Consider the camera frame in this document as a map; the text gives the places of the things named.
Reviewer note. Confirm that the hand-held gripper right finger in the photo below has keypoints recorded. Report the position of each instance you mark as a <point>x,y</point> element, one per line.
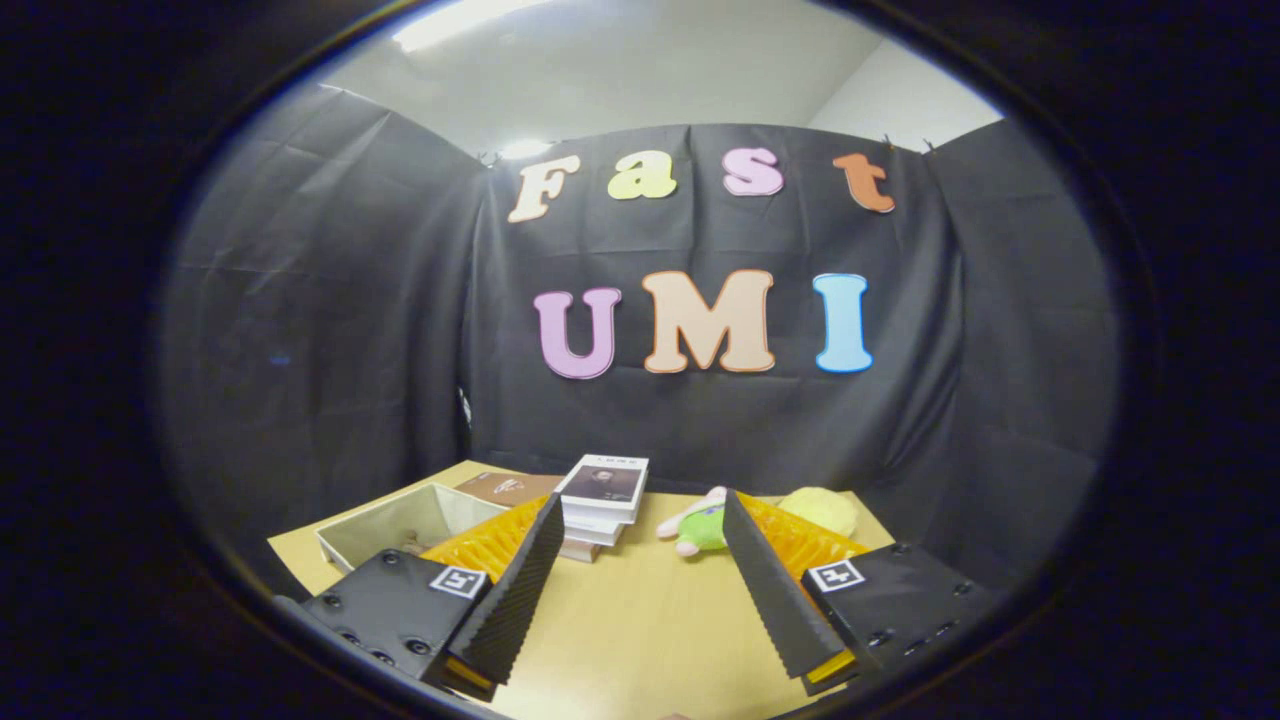
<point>775,600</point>

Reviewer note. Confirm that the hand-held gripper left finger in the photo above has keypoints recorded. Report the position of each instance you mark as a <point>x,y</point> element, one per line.
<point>515,600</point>

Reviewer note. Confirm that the brown storage box lid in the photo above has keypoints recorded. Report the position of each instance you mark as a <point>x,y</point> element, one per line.
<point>505,488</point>

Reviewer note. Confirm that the cream fabric storage box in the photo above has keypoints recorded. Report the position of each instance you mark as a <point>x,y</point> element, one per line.
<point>400,520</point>

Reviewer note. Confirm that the pink and green plush toy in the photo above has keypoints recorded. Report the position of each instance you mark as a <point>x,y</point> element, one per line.
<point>705,527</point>

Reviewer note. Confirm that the yellow plush toy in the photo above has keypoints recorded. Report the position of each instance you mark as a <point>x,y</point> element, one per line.
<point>825,510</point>

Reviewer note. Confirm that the stack of white books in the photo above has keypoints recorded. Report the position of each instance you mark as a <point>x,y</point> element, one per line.
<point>605,485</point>

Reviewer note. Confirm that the black backdrop cloth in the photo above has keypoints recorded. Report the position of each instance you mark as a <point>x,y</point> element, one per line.
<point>330,300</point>

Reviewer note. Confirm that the ceiling light panel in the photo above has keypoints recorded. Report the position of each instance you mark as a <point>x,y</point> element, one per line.
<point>525,148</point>

